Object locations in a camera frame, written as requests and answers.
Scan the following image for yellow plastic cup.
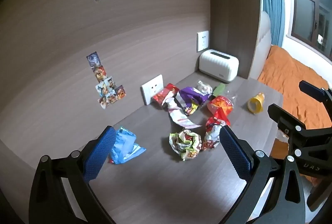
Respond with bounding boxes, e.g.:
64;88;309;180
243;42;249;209
247;92;265;114

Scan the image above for orange red snack bag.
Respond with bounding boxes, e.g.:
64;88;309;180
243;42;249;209
207;96;233;119

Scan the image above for red silver wrapper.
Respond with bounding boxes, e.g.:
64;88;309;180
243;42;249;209
201;117;231;151

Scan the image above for blue plastic wrapper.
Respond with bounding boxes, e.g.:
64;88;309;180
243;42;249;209
109;127;146;164

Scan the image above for green tube wrapper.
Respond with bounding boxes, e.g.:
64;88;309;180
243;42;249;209
212;83;226;97

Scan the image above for green white wrapper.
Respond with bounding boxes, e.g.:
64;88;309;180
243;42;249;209
169;129;202;161

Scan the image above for purple snack bag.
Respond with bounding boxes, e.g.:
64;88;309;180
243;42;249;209
176;87;210;116

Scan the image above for pink white long wrapper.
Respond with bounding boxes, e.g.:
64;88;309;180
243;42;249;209
165;97;201;129

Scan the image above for orange bed blanket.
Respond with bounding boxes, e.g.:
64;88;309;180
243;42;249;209
258;44;332;185

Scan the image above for beige padded headboard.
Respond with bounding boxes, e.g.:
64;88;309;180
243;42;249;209
252;11;272;79

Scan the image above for dark framed window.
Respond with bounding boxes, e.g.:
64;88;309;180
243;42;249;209
292;0;331;59

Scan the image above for white ribbed speaker box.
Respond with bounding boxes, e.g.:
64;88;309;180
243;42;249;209
199;49;239;83

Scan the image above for crumpled clear white wrapper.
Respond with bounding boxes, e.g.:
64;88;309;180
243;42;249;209
196;80;213;96

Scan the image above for red snack box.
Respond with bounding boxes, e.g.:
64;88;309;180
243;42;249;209
153;83;179;106

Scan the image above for colourful wall stickers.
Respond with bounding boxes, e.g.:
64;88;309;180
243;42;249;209
86;52;126;109

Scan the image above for upper white wall switch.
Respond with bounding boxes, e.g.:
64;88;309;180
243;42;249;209
196;30;209;52

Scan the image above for lower white wall socket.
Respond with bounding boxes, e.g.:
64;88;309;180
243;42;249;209
141;74;164;105

